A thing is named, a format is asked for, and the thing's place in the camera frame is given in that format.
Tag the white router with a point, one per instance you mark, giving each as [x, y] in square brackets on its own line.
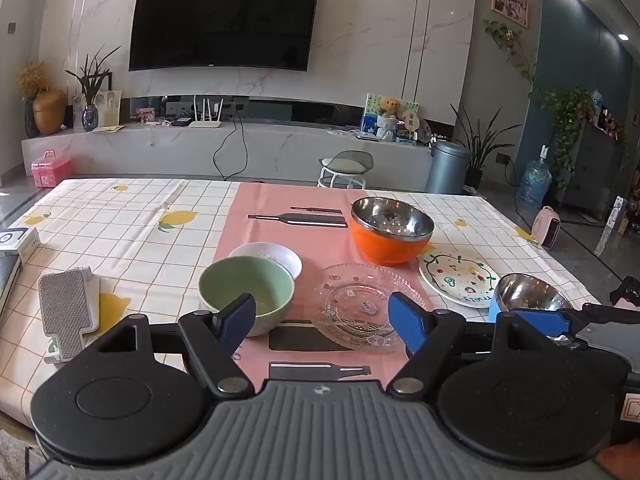
[205, 122]

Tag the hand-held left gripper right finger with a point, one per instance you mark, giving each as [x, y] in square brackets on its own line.
[407, 322]

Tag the marble tv cabinet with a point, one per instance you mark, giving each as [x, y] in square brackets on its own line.
[150, 147]

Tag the lemon checked tablecloth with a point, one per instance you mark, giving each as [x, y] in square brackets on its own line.
[125, 220]

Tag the pink heater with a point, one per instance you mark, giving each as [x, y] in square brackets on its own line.
[546, 227]

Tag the green ceramic bowl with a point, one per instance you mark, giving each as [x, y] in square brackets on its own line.
[240, 280]

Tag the dried yellow flowers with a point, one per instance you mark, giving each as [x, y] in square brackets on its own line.
[32, 77]

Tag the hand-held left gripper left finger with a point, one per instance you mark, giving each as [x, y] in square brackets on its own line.
[236, 321]

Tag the hanging vine plant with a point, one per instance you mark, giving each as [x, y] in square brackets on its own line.
[507, 40]

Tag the black television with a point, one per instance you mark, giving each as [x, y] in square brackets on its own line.
[225, 20]

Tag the grey white phone stand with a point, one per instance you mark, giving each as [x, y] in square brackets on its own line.
[65, 305]

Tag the brown round vase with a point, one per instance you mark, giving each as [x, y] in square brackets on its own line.
[49, 112]

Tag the white stool with grey seat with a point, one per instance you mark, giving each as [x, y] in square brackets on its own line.
[345, 165]

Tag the tall-leaf potted plant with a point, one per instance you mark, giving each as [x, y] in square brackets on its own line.
[477, 145]

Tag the small white stickered dish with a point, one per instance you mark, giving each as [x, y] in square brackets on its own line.
[270, 252]

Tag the dark vase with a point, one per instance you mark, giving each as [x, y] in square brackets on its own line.
[30, 120]

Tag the green plant in blue vase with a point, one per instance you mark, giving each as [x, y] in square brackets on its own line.
[90, 117]

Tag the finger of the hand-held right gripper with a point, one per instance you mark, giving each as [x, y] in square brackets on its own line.
[540, 321]

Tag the white slim appliance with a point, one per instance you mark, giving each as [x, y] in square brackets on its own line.
[611, 222]

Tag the sketch drawing card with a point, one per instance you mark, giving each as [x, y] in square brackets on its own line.
[111, 107]

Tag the black notebook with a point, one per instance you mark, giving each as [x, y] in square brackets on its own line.
[7, 280]

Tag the blue green painting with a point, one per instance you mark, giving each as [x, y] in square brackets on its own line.
[370, 110]

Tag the black object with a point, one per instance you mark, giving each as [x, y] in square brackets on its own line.
[627, 290]

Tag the person's right hand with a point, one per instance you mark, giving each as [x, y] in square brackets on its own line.
[625, 462]

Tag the white painted plate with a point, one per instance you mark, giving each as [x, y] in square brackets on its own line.
[455, 275]

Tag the patterned rug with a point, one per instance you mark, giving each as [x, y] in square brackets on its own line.
[15, 450]

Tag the white box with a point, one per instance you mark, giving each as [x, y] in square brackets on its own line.
[20, 242]

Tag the grey drawer cabinet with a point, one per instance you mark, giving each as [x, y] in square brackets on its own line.
[597, 170]

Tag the blue water bottle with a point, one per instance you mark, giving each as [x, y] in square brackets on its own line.
[534, 185]

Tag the grey trash can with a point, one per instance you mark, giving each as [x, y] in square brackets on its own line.
[447, 167]

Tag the teddy bear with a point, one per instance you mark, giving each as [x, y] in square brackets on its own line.
[390, 107]

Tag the pink photo card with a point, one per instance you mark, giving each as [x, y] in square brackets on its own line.
[146, 115]

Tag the pink storage box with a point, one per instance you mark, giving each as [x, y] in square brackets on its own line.
[50, 170]

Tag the framed wall picture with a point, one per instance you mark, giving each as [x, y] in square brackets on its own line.
[511, 2]

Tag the blue steel-lined bowl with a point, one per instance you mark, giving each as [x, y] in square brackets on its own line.
[530, 292]

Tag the orange steel-lined bowl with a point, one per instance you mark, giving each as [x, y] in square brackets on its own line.
[380, 250]

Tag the clear glass plate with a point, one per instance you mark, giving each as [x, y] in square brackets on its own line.
[360, 290]

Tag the bushy green plant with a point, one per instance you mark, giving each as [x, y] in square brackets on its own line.
[570, 115]

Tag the pink bottle-print table runner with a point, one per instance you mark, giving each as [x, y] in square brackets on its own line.
[300, 200]

